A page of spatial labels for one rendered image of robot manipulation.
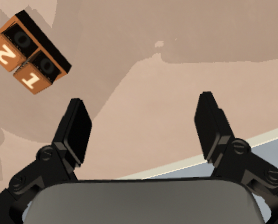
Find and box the brown wooden tray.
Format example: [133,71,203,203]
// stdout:
[0,10,72,81]

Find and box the orange number cube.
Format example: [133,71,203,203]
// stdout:
[13,49,60,94]
[0,23,38,72]

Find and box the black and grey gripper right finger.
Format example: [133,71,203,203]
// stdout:
[194,91,278,224]

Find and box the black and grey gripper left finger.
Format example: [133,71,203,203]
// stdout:
[0,98,92,224]

